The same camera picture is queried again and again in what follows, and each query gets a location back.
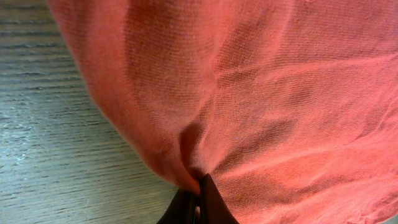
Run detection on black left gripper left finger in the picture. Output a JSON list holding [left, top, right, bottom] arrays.
[[157, 189, 197, 224]]

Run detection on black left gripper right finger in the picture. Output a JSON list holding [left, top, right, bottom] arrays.
[[200, 174, 238, 224]]

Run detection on orange t-shirt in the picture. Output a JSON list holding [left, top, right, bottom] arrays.
[[49, 0, 397, 223]]

